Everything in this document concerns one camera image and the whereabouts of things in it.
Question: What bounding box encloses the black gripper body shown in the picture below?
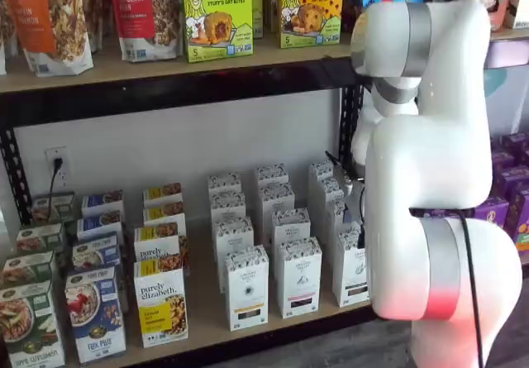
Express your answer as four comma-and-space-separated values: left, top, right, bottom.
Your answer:
332, 163, 368, 221

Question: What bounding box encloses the white box with green strip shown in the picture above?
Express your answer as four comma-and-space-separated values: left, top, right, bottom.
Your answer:
317, 174, 350, 204
307, 160, 338, 184
331, 222, 374, 308
326, 197, 360, 237

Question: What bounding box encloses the white box with pink strip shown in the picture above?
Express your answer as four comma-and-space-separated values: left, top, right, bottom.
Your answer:
257, 182, 296, 220
254, 162, 291, 190
270, 207, 312, 248
275, 236, 324, 320

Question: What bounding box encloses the white box with yellow strip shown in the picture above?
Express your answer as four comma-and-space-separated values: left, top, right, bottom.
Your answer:
223, 245, 270, 332
212, 216, 255, 268
207, 171, 243, 198
209, 190, 248, 225

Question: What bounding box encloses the purple snack box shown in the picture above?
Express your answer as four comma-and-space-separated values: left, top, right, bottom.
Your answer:
492, 165, 529, 198
501, 131, 529, 155
506, 187, 529, 246
474, 195, 511, 237
490, 149, 516, 171

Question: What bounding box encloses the yellow Bobo's peanut butter box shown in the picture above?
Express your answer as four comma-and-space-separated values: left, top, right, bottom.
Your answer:
279, 0, 346, 50

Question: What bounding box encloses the green snack box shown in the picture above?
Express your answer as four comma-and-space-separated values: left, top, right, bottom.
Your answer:
250, 0, 265, 41

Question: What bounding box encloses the yellow snack box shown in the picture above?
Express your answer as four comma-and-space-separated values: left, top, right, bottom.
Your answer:
263, 0, 284, 34

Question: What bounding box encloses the white yellow Purely Elizabeth box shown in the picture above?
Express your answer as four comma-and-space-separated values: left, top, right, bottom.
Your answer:
142, 201, 188, 229
132, 253, 190, 349
132, 222, 183, 264
142, 182, 184, 209

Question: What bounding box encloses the wooden shelf board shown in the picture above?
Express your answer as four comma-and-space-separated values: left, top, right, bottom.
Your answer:
0, 32, 356, 94
61, 214, 374, 367
489, 27, 529, 43

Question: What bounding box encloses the green Bobo's apple pie box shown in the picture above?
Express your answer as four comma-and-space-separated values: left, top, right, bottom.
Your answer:
180, 0, 255, 65

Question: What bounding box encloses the blue flax plus oatmeal box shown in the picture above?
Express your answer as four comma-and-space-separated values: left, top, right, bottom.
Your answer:
71, 231, 122, 273
64, 265, 127, 365
75, 209, 125, 241
80, 189, 126, 219

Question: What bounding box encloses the white brown snack box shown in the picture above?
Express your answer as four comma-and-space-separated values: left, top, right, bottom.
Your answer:
510, 0, 529, 31

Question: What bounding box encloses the green apple cinnamon oatmeal box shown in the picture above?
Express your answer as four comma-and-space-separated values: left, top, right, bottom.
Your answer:
15, 222, 66, 258
0, 279, 67, 368
0, 250, 58, 291
30, 191, 78, 227

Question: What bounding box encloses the red label granola bag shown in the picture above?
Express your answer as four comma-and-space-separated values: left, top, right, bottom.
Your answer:
107, 0, 183, 64

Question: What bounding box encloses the clear granola bag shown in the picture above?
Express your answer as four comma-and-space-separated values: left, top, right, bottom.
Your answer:
81, 0, 115, 54

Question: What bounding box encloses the orange label granola bag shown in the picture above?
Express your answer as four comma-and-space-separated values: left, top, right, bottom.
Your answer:
0, 0, 96, 78

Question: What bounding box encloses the white granola bag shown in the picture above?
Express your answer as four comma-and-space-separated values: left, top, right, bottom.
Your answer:
0, 0, 9, 76

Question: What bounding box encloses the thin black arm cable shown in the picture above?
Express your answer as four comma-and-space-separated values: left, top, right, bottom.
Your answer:
459, 214, 485, 368

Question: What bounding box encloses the black plug with cord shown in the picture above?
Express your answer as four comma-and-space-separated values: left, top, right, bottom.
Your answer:
46, 157, 64, 220

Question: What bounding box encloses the white wall outlet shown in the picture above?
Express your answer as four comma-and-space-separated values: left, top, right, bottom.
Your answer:
44, 146, 69, 188

